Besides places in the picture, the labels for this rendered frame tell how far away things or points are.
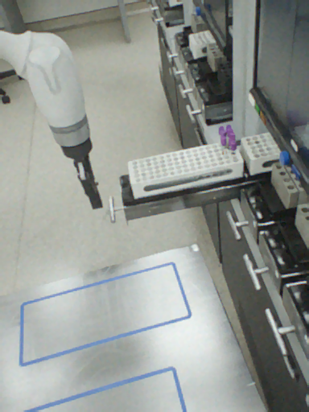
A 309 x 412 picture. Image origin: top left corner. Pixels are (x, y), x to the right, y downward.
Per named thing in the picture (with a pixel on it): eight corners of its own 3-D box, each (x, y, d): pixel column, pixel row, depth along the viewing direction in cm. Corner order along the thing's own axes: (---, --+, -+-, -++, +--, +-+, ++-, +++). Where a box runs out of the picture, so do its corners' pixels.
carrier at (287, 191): (296, 210, 100) (298, 191, 96) (287, 212, 100) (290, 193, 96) (278, 179, 109) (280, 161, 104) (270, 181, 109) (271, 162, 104)
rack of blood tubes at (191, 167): (233, 157, 120) (233, 139, 116) (244, 179, 113) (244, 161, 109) (131, 178, 120) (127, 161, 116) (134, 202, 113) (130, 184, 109)
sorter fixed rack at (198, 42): (263, 35, 171) (264, 18, 166) (272, 45, 164) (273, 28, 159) (189, 51, 171) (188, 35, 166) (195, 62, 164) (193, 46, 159)
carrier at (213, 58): (220, 73, 151) (220, 57, 147) (215, 75, 151) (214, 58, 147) (212, 59, 159) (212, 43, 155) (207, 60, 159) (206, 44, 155)
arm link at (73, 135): (85, 103, 101) (92, 124, 106) (47, 110, 102) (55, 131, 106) (86, 124, 95) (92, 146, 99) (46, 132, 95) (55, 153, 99)
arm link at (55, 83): (92, 122, 95) (84, 94, 104) (72, 54, 84) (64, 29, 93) (45, 134, 94) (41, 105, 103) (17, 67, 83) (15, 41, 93)
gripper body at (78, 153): (89, 144, 99) (99, 175, 106) (88, 125, 105) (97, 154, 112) (58, 150, 99) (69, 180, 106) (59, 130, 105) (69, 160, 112)
